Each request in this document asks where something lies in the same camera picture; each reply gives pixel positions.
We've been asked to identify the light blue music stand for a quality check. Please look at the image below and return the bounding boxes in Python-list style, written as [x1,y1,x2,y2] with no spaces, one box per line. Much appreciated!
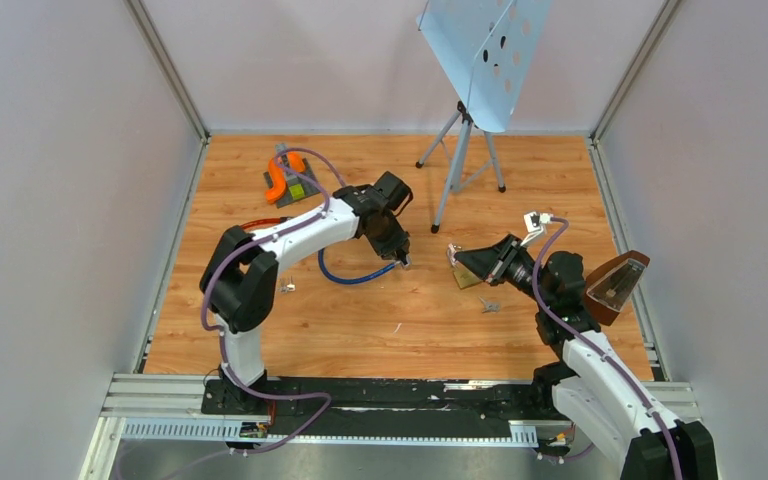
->
[416,0,552,234]

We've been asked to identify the blue cable lock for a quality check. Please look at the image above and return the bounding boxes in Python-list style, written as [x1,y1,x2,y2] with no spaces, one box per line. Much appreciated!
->
[316,250,406,286]

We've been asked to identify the white slotted cable duct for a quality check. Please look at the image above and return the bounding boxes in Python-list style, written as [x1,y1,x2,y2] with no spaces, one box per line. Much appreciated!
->
[120,418,538,448]

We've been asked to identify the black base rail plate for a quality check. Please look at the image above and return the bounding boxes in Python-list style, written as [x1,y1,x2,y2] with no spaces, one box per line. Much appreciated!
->
[201,377,571,438]

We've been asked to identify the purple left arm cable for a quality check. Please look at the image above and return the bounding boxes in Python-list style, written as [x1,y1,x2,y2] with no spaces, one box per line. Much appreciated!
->
[199,147,349,405]

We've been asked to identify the small silver keys left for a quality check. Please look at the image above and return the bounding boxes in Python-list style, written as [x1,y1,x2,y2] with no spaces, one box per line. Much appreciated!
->
[278,279,296,293]

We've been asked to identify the brass padlock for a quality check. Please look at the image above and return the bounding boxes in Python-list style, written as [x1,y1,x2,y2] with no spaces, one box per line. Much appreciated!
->
[452,266,482,290]

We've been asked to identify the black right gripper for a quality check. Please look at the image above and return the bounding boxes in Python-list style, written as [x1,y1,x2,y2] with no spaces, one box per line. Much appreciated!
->
[453,234,552,309]

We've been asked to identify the red cable lock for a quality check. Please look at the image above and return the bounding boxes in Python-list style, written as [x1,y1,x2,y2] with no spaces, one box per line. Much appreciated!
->
[240,217,289,231]

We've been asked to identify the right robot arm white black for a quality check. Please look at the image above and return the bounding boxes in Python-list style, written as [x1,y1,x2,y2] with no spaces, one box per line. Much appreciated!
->
[447,235,719,479]

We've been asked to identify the brown wooden metronome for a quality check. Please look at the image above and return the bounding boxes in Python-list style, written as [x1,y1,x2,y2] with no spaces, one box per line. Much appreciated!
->
[584,250,650,326]

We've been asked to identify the orange grey toy block build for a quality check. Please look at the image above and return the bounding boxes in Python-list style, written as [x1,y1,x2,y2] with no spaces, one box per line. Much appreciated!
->
[263,152,320,208]

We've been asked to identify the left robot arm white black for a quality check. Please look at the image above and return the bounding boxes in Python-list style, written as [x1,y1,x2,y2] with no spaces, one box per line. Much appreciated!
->
[199,171,413,414]

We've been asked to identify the small silver keys right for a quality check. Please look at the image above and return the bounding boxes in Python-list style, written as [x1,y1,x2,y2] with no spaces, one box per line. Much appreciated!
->
[479,297,501,314]

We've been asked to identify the blue lock key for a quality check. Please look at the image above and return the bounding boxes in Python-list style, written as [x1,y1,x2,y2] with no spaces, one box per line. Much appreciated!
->
[446,243,460,262]

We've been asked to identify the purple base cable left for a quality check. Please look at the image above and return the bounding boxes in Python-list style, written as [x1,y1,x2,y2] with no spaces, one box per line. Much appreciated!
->
[221,386,334,457]

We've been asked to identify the small silver keys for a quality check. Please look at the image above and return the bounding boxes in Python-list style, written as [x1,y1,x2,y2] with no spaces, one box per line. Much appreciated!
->
[479,297,501,314]
[278,279,296,293]

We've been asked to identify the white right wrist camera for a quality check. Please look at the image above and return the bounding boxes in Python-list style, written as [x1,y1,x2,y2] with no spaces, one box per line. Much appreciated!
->
[520,211,552,247]

